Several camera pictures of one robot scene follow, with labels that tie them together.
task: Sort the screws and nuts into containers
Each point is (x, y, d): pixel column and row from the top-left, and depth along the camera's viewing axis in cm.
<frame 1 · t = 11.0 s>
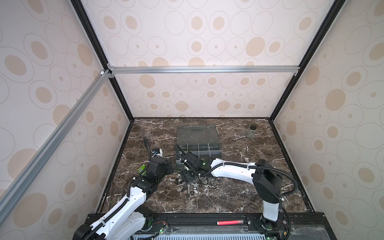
left hand: (173, 159, 82), fingers open
right hand: (186, 175, 85), fingers open
clear grey compartment organizer box: (202, 141, 109), on the table

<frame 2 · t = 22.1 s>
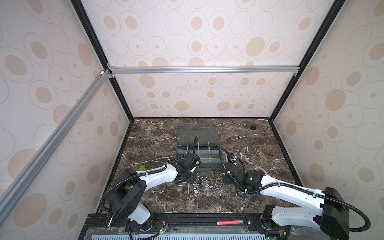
left hand: (196, 174, 87), fingers open
right hand: (225, 172, 82), fingers open
the named things where they were.

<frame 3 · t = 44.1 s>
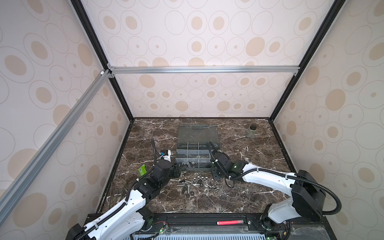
left hand: (183, 162, 79), fingers open
right hand: (214, 170, 85), fingers open
the named things where they were.

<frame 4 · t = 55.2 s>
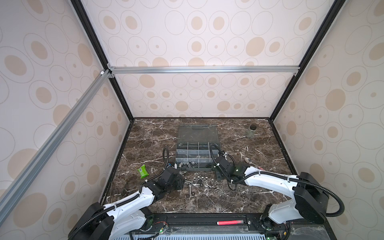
left hand: (187, 179, 84), fingers open
right hand: (219, 170, 86), fingers open
spoon with pink handle: (248, 161, 96), point 2 cm above the table
the other named things where they were.

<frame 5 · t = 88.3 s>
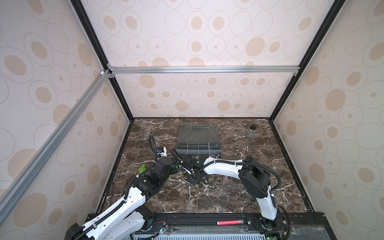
left hand: (178, 158, 79), fingers open
right hand: (193, 178, 89), fingers open
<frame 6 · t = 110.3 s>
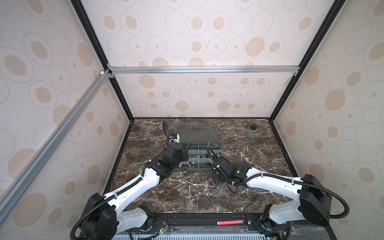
left hand: (189, 146, 80), fingers open
right hand: (215, 175, 84), fingers open
